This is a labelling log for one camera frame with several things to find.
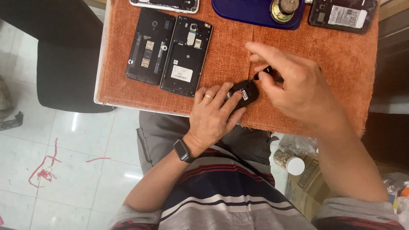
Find person's right hand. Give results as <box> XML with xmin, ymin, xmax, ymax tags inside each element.
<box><xmin>245</xmin><ymin>42</ymin><xmax>349</xmax><ymax>137</ymax></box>

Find person's left hand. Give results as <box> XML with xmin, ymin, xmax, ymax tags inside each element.
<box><xmin>183</xmin><ymin>82</ymin><xmax>247</xmax><ymax>158</ymax></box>

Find black screwdriver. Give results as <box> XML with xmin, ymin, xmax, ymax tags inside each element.
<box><xmin>252</xmin><ymin>65</ymin><xmax>284</xmax><ymax>82</ymax></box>

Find small black oval device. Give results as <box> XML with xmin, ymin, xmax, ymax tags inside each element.
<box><xmin>224</xmin><ymin>79</ymin><xmax>259</xmax><ymax>112</ymax></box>

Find black smartwatch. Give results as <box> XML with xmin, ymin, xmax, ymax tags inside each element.
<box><xmin>173</xmin><ymin>138</ymin><xmax>196</xmax><ymax>164</ymax></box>

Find orange woven cloth mat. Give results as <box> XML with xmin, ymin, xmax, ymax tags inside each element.
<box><xmin>97</xmin><ymin>0</ymin><xmax>380</xmax><ymax>138</ymax></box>

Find grey shorts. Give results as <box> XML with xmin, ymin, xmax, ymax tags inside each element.
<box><xmin>136</xmin><ymin>111</ymin><xmax>279</xmax><ymax>175</ymax></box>

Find clear plastic bag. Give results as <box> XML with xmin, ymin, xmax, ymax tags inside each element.
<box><xmin>277</xmin><ymin>134</ymin><xmax>319</xmax><ymax>158</ymax></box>

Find black phone with white sticker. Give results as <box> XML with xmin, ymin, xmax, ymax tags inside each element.
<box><xmin>159</xmin><ymin>15</ymin><xmax>213</xmax><ymax>98</ymax></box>

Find jar with white lid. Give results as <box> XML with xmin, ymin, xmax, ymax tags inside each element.
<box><xmin>273</xmin><ymin>150</ymin><xmax>305</xmax><ymax>176</ymax></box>

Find striped shirt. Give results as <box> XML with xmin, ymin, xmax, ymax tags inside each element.
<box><xmin>110</xmin><ymin>144</ymin><xmax>406</xmax><ymax>230</ymax></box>

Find round brass speaker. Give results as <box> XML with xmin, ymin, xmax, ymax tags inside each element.
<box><xmin>270</xmin><ymin>0</ymin><xmax>300</xmax><ymax>25</ymax></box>

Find black phone with white battery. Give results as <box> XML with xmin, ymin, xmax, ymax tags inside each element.
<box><xmin>308</xmin><ymin>0</ymin><xmax>379</xmax><ymax>35</ymax></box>

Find dark wooden furniture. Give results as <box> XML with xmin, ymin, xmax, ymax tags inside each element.
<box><xmin>361</xmin><ymin>0</ymin><xmax>409</xmax><ymax>167</ymax></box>

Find blue plastic lid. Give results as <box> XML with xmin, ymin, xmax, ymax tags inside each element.
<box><xmin>211</xmin><ymin>0</ymin><xmax>306</xmax><ymax>30</ymax></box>

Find black phone with card slots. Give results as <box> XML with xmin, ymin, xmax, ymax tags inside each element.
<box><xmin>125</xmin><ymin>7</ymin><xmax>176</xmax><ymax>86</ymax></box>

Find cardboard box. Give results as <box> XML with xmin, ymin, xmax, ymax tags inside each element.
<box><xmin>285</xmin><ymin>155</ymin><xmax>331</xmax><ymax>222</ymax></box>

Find white-framed open phone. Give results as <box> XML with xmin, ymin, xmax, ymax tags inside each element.
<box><xmin>129</xmin><ymin>0</ymin><xmax>200</xmax><ymax>14</ymax></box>

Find plastic bag with coloured items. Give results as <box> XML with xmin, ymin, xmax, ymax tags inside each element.
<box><xmin>382</xmin><ymin>172</ymin><xmax>409</xmax><ymax>228</ymax></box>

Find black chair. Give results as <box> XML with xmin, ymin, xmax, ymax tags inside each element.
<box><xmin>0</xmin><ymin>0</ymin><xmax>116</xmax><ymax>114</ymax></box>

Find dark lace fabric piece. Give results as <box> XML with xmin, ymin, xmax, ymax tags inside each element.
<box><xmin>0</xmin><ymin>111</ymin><xmax>24</xmax><ymax>132</ymax></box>

